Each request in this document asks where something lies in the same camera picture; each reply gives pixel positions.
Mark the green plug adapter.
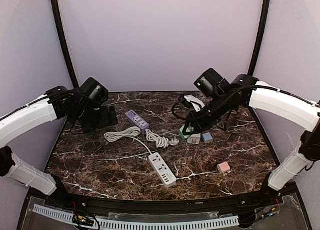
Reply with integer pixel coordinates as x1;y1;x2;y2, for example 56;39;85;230
178;125;194;140

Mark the white power strip cord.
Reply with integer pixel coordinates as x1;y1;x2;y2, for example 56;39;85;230
103;126;154;156

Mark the white power strip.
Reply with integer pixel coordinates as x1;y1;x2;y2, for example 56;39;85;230
148;152;177;187

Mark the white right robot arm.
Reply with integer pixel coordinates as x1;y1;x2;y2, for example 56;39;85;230
180;69;320;191

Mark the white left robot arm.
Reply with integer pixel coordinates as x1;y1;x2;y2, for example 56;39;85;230
0;85;118;196

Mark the blue plug adapter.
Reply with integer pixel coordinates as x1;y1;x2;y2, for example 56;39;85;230
201;132;213;144

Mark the pink plug adapter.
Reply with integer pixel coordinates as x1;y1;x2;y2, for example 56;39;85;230
217;161;231;174

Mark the white cube socket adapter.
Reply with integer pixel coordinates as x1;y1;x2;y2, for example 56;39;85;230
187;135;201;144

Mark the purple power strip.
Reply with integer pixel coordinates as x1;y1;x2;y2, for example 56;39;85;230
125;110;150;133

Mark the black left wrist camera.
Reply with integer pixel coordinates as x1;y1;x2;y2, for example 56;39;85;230
80;77;109;108

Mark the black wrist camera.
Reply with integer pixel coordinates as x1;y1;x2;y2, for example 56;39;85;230
194;68;224;98
80;77;109;108

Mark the white cord with plug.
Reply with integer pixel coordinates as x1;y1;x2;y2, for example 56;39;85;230
144;129;180;149

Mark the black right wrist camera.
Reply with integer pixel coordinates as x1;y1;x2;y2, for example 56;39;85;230
194;68;224;98

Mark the white slotted cable duct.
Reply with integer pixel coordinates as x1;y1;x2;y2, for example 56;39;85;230
32;204;240;230

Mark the black front table rail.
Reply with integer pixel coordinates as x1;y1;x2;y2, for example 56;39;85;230
45;191;290;216

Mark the black frame post left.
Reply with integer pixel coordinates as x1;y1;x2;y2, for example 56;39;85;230
50;0;80;88

